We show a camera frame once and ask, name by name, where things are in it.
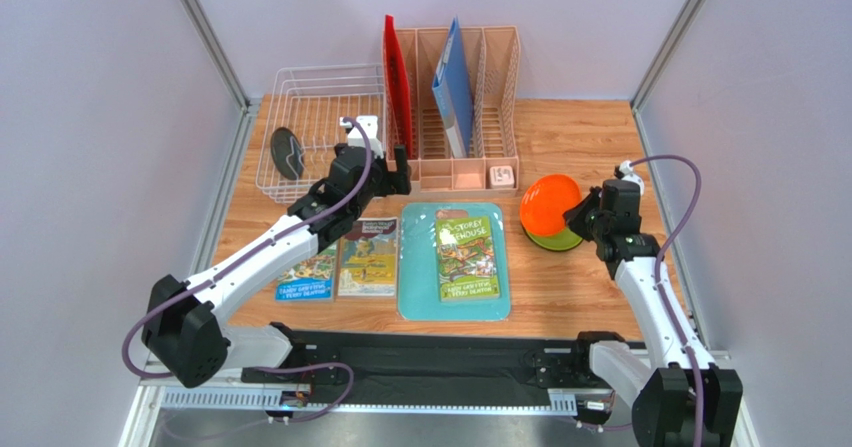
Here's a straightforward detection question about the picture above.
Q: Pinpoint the white wire dish rack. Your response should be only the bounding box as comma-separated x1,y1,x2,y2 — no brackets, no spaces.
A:
255,64,390,205

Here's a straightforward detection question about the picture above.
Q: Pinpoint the green Storey Treehouse book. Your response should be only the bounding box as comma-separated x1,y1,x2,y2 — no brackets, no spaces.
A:
434,209,501,303

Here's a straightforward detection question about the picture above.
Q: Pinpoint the silver aluminium rail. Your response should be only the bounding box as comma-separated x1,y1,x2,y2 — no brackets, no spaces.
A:
160,383,618,417

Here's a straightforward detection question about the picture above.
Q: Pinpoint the dark grey plate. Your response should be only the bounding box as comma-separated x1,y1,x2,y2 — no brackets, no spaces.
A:
269,127,304,181

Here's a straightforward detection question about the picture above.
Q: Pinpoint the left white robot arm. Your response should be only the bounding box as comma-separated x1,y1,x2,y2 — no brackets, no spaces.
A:
136,144,411,388

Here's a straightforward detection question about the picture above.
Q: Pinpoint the red folder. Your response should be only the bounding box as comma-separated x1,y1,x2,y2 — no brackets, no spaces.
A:
383,14,416,158

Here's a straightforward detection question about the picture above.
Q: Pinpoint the green plate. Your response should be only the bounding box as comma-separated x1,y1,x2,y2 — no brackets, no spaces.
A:
524,228,583,252

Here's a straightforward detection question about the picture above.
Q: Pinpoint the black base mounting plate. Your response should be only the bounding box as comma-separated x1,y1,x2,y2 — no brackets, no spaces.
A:
241,331,622,402

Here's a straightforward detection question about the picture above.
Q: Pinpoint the small pink white box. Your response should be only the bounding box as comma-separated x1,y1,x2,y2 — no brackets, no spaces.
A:
487,165,516,190

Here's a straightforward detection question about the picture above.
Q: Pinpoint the blue folder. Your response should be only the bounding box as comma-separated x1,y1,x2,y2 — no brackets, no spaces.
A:
431,17,474,158

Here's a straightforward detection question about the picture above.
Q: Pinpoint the orange plate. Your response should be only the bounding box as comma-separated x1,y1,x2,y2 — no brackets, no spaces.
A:
519,174,582,237

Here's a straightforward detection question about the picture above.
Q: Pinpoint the pink plastic file organizer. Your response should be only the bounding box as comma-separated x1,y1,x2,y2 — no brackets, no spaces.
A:
385,26,521,199

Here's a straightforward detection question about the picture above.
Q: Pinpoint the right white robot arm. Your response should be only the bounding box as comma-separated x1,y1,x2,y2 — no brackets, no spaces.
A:
564,179,743,446

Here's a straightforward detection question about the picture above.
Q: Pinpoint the beige paperback book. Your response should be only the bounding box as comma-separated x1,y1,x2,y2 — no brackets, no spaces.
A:
337,217,399,298

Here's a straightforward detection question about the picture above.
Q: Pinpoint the blue 26-Storey Treehouse book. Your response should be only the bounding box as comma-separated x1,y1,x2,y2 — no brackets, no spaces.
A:
274,243,338,302

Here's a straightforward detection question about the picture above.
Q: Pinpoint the teal cutting board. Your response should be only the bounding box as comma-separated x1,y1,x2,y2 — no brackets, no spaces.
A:
398,202,511,322

